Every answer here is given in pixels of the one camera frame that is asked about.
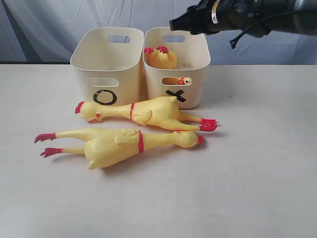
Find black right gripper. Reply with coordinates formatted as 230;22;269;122
169;0;218;35

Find upright-headed yellow rubber chicken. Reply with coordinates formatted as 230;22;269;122
143;46;193;85

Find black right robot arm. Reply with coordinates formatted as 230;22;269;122
169;0;317;38

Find cream bin marked X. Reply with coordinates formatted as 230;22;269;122
143;27;211;109

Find cream bin marked O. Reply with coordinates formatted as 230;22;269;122
70;27;144;106

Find blue-grey backdrop curtain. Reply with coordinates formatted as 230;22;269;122
0;0;317;64

